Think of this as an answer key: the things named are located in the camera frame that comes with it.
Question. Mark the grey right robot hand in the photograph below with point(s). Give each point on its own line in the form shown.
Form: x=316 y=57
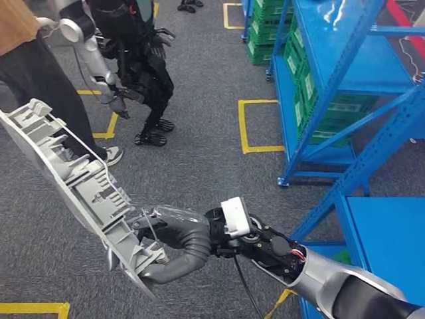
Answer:
x=175 y=220

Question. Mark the silver plastic wheel cover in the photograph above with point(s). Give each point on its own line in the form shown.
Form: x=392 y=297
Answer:
x=83 y=193

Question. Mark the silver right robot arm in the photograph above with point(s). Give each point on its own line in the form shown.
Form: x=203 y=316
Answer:
x=331 y=281

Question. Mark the black humanoid robot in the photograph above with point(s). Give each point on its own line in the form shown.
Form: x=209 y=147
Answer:
x=142 y=66

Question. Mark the green plastic crate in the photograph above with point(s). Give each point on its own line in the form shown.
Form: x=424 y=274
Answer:
x=269 y=9
x=297 y=53
x=265 y=31
x=262 y=53
x=331 y=119

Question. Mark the blue metal shelving rack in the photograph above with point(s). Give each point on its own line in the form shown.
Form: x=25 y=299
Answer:
x=348 y=44
x=246 y=22

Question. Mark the standing person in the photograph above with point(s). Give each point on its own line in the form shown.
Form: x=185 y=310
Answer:
x=33 y=75

